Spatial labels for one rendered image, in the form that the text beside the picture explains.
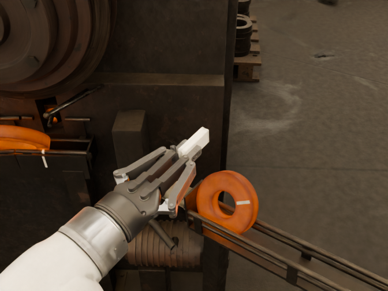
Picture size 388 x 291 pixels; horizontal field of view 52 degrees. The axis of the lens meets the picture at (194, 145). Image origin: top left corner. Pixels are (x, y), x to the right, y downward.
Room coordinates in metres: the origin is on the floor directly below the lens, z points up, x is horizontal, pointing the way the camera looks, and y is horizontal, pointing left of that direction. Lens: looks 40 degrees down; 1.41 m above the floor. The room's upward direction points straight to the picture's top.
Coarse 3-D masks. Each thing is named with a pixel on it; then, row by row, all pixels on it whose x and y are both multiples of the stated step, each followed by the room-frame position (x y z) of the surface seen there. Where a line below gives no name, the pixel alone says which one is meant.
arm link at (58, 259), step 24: (48, 240) 0.31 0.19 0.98; (72, 240) 0.31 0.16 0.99; (24, 264) 0.27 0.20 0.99; (48, 264) 0.27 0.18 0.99; (72, 264) 0.28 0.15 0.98; (0, 288) 0.24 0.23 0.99; (24, 288) 0.24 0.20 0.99; (48, 288) 0.24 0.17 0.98; (72, 288) 0.25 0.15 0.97; (96, 288) 0.26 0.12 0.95
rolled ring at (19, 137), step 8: (0, 128) 0.76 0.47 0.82; (8, 128) 0.76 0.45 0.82; (16, 128) 0.76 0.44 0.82; (24, 128) 0.77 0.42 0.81; (0, 136) 0.74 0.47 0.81; (8, 136) 0.74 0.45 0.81; (16, 136) 0.75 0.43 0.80; (24, 136) 0.76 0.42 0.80; (32, 136) 0.77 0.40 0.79; (40, 136) 0.79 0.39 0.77; (48, 136) 0.82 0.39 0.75; (0, 144) 0.82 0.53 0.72; (8, 144) 0.83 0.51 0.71; (16, 144) 0.84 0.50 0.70; (24, 144) 0.84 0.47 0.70; (32, 144) 0.78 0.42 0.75; (40, 144) 0.77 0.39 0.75; (48, 144) 0.80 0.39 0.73
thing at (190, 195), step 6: (198, 186) 0.66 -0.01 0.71; (192, 192) 0.65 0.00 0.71; (186, 198) 0.63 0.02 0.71; (192, 198) 0.64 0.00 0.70; (186, 204) 0.62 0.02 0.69; (192, 204) 0.64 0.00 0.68; (186, 210) 0.62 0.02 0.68; (192, 210) 0.64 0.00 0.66; (186, 216) 0.62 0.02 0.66; (192, 222) 0.63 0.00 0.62
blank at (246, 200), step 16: (208, 176) 0.66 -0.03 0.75; (224, 176) 0.65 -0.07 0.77; (240, 176) 0.64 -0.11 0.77; (208, 192) 0.64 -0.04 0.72; (240, 192) 0.61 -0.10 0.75; (208, 208) 0.62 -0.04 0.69; (240, 208) 0.59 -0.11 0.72; (256, 208) 0.59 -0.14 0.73; (224, 224) 0.58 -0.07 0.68; (240, 224) 0.57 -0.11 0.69
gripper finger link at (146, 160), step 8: (152, 152) 0.49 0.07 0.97; (160, 152) 0.49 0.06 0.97; (144, 160) 0.48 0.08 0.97; (152, 160) 0.48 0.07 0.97; (128, 168) 0.46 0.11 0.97; (136, 168) 0.46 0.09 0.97; (144, 168) 0.47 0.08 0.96; (120, 176) 0.45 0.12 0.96; (128, 176) 0.46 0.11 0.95; (136, 176) 0.46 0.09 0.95
